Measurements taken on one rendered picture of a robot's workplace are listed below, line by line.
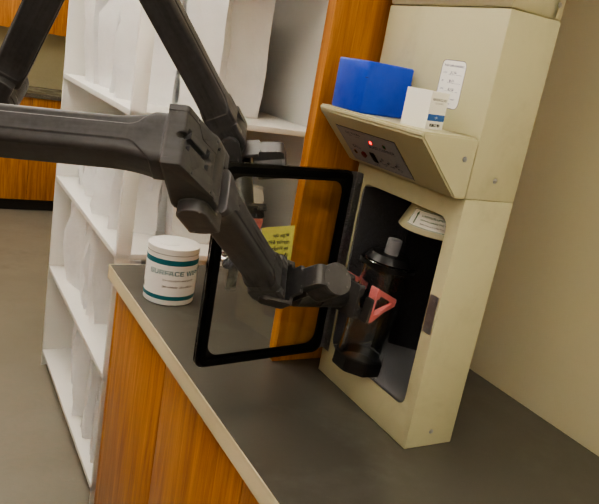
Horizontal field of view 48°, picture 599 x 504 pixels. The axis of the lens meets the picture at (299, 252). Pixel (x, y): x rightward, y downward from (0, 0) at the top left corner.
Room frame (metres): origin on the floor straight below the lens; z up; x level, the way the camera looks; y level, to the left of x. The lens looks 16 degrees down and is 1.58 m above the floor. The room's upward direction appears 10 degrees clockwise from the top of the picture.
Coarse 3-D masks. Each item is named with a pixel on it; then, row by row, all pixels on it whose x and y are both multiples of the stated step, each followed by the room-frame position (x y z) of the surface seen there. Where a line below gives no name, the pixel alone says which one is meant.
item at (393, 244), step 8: (392, 240) 1.24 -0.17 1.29; (400, 240) 1.25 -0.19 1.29; (376, 248) 1.26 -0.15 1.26; (384, 248) 1.28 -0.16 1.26; (392, 248) 1.24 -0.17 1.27; (400, 248) 1.25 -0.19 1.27; (368, 256) 1.23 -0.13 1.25; (376, 256) 1.22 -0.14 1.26; (384, 256) 1.22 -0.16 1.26; (392, 256) 1.23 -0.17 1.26; (400, 256) 1.25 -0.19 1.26; (384, 264) 1.21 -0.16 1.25; (392, 264) 1.21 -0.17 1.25; (400, 264) 1.21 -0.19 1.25; (408, 264) 1.23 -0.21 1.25
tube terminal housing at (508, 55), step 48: (384, 48) 1.37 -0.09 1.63; (432, 48) 1.25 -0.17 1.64; (480, 48) 1.14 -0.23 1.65; (528, 48) 1.13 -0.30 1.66; (480, 96) 1.12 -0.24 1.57; (528, 96) 1.14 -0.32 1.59; (480, 144) 1.10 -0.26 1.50; (528, 144) 1.16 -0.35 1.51; (432, 192) 1.17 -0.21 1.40; (480, 192) 1.12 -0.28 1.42; (480, 240) 1.13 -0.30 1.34; (432, 288) 1.13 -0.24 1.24; (480, 288) 1.15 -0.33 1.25; (432, 336) 1.10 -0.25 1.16; (336, 384) 1.31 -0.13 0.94; (432, 384) 1.12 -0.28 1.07; (432, 432) 1.13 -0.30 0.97
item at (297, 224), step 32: (256, 192) 1.22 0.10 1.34; (288, 192) 1.26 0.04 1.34; (320, 192) 1.31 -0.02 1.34; (288, 224) 1.27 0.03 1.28; (320, 224) 1.32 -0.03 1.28; (224, 256) 1.19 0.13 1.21; (288, 256) 1.28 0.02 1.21; (320, 256) 1.33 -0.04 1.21; (224, 288) 1.20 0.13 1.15; (224, 320) 1.20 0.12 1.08; (256, 320) 1.25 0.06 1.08; (288, 320) 1.30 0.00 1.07; (224, 352) 1.21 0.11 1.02
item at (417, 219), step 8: (408, 208) 1.28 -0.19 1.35; (416, 208) 1.24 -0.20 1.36; (424, 208) 1.23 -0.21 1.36; (408, 216) 1.25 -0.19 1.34; (416, 216) 1.23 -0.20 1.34; (424, 216) 1.22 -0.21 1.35; (432, 216) 1.21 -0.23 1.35; (440, 216) 1.21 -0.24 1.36; (400, 224) 1.26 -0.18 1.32; (408, 224) 1.23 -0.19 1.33; (416, 224) 1.22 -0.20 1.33; (424, 224) 1.21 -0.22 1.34; (432, 224) 1.20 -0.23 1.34; (440, 224) 1.20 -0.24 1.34; (416, 232) 1.21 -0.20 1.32; (424, 232) 1.20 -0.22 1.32; (432, 232) 1.20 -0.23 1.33; (440, 232) 1.19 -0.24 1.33; (440, 240) 1.19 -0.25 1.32
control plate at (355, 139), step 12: (348, 132) 1.27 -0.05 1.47; (360, 132) 1.23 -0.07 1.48; (348, 144) 1.31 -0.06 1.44; (360, 144) 1.26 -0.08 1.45; (384, 144) 1.17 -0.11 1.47; (360, 156) 1.30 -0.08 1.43; (384, 156) 1.21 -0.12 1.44; (396, 156) 1.16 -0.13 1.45; (384, 168) 1.24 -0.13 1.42; (396, 168) 1.20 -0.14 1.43
